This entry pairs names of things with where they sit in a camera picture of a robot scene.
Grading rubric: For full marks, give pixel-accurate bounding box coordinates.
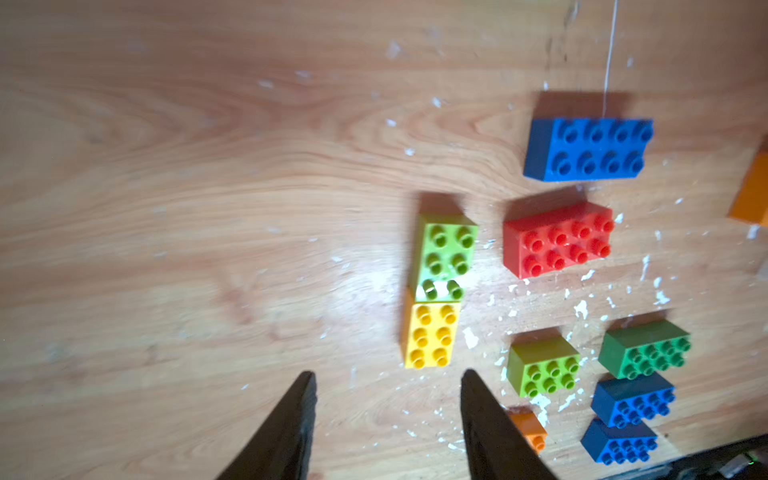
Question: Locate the green lego brick centre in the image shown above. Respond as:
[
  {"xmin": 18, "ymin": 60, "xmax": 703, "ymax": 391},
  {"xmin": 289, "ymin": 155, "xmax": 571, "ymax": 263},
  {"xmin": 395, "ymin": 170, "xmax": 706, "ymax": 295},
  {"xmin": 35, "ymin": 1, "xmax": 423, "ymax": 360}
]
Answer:
[{"xmin": 598, "ymin": 320, "xmax": 692, "ymax": 380}]

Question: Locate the blue lego brick front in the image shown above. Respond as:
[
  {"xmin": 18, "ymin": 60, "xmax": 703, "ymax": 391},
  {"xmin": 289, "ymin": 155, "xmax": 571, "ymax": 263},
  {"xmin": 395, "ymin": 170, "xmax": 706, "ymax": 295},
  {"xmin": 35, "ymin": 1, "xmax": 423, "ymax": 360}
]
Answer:
[{"xmin": 581, "ymin": 418, "xmax": 658, "ymax": 466}]

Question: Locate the yellow lego brick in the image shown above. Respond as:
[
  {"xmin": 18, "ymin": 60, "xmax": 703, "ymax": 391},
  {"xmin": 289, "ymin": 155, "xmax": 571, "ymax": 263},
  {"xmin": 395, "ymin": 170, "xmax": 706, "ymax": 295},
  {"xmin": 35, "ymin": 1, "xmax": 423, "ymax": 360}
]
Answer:
[{"xmin": 401, "ymin": 290, "xmax": 461, "ymax": 370}]

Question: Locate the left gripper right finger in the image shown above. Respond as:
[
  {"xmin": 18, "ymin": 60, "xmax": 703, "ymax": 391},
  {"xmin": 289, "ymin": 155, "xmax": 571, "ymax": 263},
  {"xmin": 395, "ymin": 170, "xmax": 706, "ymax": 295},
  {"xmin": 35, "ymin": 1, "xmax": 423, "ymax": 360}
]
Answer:
[{"xmin": 460, "ymin": 369, "xmax": 556, "ymax": 479}]

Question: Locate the orange lego brick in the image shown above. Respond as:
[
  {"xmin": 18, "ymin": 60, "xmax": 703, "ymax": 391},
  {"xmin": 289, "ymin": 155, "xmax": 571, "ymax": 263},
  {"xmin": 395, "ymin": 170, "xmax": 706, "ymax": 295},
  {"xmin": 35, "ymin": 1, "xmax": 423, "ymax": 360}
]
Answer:
[
  {"xmin": 508, "ymin": 410, "xmax": 548, "ymax": 454},
  {"xmin": 728, "ymin": 151, "xmax": 768, "ymax": 227}
]

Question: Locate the lime green lego brick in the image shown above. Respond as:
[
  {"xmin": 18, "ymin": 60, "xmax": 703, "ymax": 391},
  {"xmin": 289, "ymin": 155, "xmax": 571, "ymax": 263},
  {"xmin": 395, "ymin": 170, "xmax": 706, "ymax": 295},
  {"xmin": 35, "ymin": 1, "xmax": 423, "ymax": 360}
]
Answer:
[{"xmin": 408, "ymin": 213, "xmax": 479, "ymax": 303}]

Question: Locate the orange lego brick front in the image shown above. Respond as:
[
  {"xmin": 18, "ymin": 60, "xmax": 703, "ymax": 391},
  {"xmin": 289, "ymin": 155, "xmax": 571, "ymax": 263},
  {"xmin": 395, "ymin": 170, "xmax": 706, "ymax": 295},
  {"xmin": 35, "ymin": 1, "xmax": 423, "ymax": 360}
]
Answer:
[{"xmin": 508, "ymin": 410, "xmax": 548, "ymax": 454}]

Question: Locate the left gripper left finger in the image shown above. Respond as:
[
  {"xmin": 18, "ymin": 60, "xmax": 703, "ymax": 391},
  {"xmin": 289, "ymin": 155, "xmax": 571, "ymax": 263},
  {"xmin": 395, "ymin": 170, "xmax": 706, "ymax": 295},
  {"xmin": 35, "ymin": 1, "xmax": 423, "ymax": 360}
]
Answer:
[{"xmin": 218, "ymin": 371, "xmax": 317, "ymax": 480}]

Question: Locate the orange lego brick right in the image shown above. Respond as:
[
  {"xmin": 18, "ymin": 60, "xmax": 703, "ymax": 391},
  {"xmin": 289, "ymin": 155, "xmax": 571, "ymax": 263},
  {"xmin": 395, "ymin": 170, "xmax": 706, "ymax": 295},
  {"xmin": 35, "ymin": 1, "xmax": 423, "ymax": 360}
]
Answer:
[{"xmin": 728, "ymin": 151, "xmax": 768, "ymax": 227}]

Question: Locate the blue lego brick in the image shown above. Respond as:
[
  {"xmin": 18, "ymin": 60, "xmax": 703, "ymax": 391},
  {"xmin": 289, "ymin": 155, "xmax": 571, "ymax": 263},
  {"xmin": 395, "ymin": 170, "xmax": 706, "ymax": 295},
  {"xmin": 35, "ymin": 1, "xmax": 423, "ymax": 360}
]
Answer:
[
  {"xmin": 523, "ymin": 118, "xmax": 654, "ymax": 183},
  {"xmin": 581, "ymin": 418, "xmax": 658, "ymax": 466},
  {"xmin": 592, "ymin": 373, "xmax": 676, "ymax": 429}
]

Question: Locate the lime lego brick centre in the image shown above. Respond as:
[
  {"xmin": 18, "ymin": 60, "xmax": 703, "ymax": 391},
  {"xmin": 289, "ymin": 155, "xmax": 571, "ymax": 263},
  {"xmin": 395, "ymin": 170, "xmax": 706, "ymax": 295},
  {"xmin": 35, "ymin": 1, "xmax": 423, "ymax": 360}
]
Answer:
[{"xmin": 507, "ymin": 337, "xmax": 581, "ymax": 399}]

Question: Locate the red lego brick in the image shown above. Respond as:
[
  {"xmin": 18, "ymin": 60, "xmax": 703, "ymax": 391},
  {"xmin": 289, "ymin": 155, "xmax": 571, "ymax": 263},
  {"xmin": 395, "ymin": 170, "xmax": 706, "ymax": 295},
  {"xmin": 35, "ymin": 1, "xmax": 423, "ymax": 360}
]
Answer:
[{"xmin": 503, "ymin": 202, "xmax": 616, "ymax": 279}]

